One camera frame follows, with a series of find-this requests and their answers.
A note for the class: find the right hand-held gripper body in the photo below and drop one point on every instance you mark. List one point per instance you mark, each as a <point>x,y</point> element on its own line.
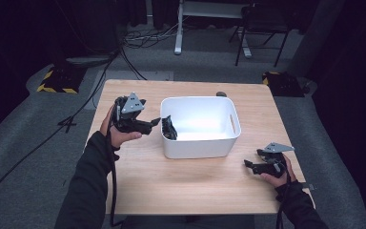
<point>274,159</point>

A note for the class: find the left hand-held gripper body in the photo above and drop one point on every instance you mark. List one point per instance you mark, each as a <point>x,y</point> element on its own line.
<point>130,116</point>

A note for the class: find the black spiked object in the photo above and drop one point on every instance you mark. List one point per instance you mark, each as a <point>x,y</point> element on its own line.
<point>169,128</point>

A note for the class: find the white plastic bin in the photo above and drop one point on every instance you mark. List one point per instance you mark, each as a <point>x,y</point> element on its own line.
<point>203,127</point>

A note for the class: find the person's right hand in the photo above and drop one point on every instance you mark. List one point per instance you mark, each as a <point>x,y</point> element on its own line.
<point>282,179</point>

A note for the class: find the person's left hand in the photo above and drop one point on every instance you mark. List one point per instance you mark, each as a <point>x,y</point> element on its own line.
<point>120,137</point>

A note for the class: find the small dark round object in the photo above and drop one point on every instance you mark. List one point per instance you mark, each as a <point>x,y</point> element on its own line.
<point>221,93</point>

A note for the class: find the black yellow striped floor plate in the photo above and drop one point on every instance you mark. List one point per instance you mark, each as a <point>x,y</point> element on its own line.
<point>60,82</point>
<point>282,84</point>

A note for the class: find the black chair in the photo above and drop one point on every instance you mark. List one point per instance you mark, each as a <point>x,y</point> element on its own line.
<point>260,22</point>

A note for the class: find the white desk frame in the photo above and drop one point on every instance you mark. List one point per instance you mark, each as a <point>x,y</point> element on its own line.
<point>179,28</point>

